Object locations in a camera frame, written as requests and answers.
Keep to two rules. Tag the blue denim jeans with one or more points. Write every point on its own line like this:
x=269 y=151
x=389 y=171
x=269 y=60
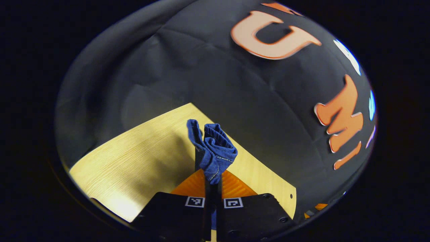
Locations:
x=215 y=148

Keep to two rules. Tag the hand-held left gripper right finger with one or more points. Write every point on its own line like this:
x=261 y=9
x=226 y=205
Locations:
x=219 y=218

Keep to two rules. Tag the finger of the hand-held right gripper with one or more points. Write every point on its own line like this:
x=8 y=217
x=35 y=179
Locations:
x=320 y=206

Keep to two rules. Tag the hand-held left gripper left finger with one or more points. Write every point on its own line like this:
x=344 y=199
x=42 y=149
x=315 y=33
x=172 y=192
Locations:
x=207 y=215

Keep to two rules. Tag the black backdrop cloth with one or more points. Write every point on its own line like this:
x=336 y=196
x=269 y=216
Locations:
x=218 y=67

